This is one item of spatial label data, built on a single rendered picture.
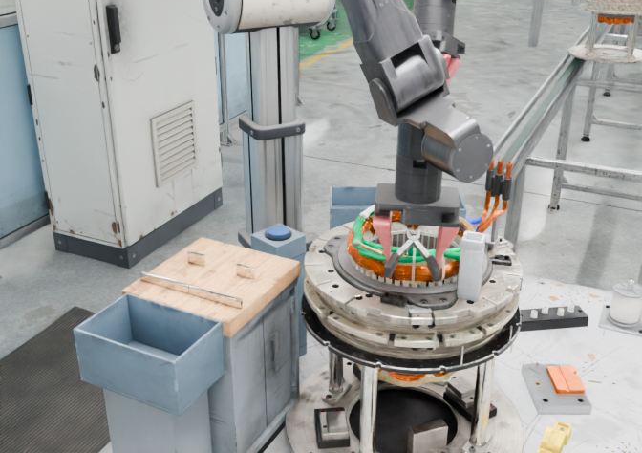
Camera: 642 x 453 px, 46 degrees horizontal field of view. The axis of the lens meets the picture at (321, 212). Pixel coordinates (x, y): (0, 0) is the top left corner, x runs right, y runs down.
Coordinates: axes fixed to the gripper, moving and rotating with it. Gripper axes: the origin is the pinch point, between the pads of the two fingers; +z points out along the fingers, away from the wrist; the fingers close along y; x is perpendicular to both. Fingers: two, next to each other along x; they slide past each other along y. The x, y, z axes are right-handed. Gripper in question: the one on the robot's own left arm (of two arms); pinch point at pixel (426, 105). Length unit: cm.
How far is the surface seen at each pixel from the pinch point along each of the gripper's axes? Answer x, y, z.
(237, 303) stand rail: 21.0, -11.4, 29.4
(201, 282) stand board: 30.0, -8.2, 28.0
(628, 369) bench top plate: -23, 52, 42
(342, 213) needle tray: 24.1, 24.1, 17.5
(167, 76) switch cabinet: 189, 163, -26
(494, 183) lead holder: -7.3, 10.7, 9.9
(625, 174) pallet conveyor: -3, 176, 4
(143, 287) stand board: 36.5, -13.4, 29.1
